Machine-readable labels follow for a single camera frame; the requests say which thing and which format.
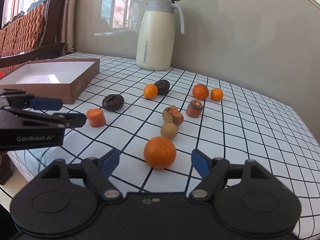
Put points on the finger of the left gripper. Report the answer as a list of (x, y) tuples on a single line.
[(67, 120), (20, 99)]

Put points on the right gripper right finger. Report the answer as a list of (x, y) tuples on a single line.
[(213, 173)]

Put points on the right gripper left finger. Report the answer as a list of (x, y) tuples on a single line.
[(97, 172)]

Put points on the bright orange carrot chunk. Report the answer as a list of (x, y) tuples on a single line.
[(96, 117)]

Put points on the dark mangosteen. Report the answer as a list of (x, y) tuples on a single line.
[(113, 102), (163, 86)]

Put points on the large orange tangerine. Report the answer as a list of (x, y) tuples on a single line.
[(159, 153)]

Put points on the brownish carrot top piece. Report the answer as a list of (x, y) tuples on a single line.
[(194, 109)]

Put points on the small orange kumquat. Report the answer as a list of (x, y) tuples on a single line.
[(150, 91)]

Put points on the brown cardboard box white inside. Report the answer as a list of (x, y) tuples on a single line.
[(63, 79)]

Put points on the wooden sofa with orange cushion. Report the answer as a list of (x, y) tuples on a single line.
[(32, 36)]

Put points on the cut carrot end piece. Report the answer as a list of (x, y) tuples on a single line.
[(172, 115)]

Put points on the small orange far right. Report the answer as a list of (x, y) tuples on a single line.
[(216, 94)]

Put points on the black white grid tablecloth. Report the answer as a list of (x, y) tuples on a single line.
[(243, 125)]

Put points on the orange tangerine far right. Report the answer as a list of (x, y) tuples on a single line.
[(200, 92)]

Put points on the cream thermos jug grey lid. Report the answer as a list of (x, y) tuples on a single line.
[(157, 34)]

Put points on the beige floral curtain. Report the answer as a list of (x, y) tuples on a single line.
[(66, 27)]

